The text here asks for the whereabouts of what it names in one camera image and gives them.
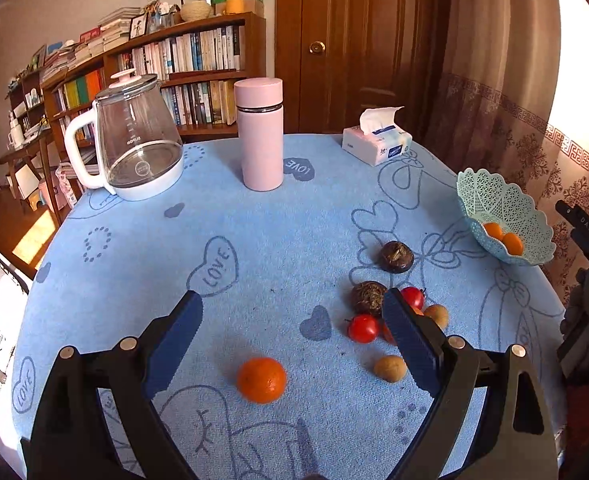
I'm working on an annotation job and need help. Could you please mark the dark wooden shelf unit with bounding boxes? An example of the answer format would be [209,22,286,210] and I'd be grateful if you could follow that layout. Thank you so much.
[7,67,50,148]

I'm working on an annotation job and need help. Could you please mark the pink insulated bottle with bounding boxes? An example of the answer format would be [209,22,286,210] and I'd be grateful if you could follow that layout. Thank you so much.
[233,77,285,192]

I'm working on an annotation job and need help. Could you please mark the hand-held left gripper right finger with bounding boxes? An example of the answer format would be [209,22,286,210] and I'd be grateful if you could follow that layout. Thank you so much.
[382,287,559,480]

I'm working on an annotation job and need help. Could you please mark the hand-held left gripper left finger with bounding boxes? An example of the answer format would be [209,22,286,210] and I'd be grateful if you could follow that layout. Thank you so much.
[20,289,204,480]

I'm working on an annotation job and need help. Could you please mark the white tissue pack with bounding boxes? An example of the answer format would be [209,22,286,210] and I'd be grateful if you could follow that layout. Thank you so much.
[342,106,413,167]

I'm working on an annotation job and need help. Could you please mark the row of mixed-spined books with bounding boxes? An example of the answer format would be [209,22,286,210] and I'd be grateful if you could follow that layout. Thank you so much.
[160,80,238,127]

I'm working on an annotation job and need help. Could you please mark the row of pale-spined books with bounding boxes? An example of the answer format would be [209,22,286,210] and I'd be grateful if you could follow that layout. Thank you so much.
[117,25,246,75]

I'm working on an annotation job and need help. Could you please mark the woven straw bowl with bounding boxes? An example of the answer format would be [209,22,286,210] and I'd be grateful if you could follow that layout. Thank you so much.
[180,0,214,23]

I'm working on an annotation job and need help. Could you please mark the brown wooden door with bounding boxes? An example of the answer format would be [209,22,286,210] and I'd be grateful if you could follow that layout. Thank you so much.
[274,0,450,136]

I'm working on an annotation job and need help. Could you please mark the stacks of books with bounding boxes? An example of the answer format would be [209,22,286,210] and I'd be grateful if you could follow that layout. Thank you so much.
[42,6,142,81]

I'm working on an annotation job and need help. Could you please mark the red cherry tomato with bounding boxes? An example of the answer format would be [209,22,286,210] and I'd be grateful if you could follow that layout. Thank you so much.
[347,314,380,344]
[401,286,426,311]

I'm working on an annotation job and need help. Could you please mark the dark brown water chestnut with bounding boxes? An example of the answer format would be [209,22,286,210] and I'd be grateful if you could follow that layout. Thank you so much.
[379,241,415,273]
[351,281,389,317]

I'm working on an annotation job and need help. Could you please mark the wooden side table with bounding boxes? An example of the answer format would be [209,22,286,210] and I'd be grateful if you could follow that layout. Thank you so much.
[0,130,62,221]

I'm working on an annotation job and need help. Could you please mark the stack of magazines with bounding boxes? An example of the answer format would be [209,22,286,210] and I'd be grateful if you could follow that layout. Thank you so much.
[57,147,100,181]

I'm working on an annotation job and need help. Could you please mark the glass kettle with white handle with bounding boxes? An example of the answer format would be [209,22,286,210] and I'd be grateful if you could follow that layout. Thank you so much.
[64,68,184,202]

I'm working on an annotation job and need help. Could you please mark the light blue lattice basket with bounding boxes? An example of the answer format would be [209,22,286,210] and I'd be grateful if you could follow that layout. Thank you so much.
[456,167,556,267]

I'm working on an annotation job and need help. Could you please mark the pink plastic stool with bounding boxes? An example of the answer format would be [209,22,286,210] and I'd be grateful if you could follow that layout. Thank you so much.
[37,180,78,211]

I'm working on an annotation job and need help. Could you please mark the wooden bookshelf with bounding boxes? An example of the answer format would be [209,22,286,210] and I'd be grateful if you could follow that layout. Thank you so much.
[39,12,268,143]

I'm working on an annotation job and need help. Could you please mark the large orange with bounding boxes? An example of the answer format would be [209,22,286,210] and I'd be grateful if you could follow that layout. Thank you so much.
[236,357,288,405]

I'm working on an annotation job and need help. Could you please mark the blue printed tablecloth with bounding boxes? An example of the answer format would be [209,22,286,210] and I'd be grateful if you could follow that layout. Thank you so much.
[0,132,570,480]

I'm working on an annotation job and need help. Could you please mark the person's right hand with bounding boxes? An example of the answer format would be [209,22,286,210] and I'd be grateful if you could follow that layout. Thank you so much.
[559,267,589,386]

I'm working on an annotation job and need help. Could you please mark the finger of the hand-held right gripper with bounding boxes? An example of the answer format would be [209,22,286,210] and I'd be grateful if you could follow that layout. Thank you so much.
[555,200,581,225]

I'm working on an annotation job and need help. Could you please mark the white jug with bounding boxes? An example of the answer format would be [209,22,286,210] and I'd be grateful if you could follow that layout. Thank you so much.
[7,112,25,148]

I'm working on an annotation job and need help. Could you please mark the small picture frame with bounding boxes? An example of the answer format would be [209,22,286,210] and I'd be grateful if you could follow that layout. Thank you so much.
[128,12,149,41]

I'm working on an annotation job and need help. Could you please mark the row of colourful books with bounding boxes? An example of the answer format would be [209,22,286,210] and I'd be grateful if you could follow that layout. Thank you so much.
[53,70,106,111]

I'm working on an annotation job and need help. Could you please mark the tan longan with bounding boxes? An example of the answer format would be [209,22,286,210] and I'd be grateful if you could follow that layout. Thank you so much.
[423,304,449,331]
[373,355,408,383]

